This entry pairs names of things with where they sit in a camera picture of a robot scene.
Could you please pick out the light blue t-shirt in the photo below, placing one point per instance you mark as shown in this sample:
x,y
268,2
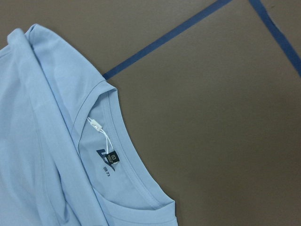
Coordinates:
x,y
66,158

